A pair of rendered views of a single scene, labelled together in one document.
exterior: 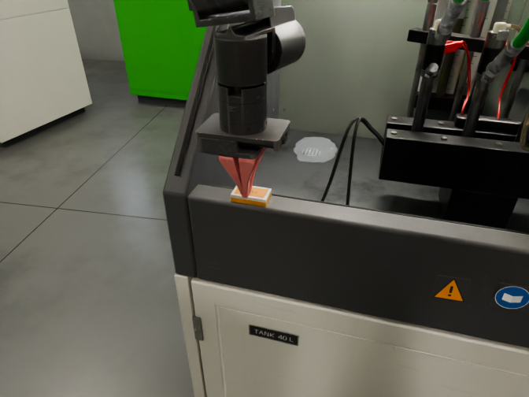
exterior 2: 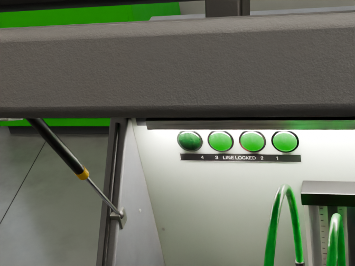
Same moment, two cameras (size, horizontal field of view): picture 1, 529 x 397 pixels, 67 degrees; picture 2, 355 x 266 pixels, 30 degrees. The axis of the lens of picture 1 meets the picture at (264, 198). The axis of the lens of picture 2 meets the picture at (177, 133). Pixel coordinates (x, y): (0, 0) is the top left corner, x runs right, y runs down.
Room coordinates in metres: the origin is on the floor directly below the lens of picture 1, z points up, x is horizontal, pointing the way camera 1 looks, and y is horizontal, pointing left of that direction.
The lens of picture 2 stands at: (-0.10, -0.21, 2.06)
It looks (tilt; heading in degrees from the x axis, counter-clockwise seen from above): 32 degrees down; 5
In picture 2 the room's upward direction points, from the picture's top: 11 degrees counter-clockwise
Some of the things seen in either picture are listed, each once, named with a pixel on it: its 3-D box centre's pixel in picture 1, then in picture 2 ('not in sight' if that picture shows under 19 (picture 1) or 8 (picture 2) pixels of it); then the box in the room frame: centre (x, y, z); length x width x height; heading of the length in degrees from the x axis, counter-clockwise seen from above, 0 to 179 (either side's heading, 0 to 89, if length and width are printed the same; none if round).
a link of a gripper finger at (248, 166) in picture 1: (236, 163); not in sight; (0.46, 0.04, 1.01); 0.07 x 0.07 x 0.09; 74
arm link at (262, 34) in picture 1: (244, 57); not in sight; (0.46, 0.02, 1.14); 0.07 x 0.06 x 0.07; 147
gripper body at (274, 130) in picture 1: (243, 111); not in sight; (0.46, 0.03, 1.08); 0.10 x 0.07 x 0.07; 74
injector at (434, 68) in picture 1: (423, 100); not in sight; (0.63, -0.26, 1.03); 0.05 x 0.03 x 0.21; 164
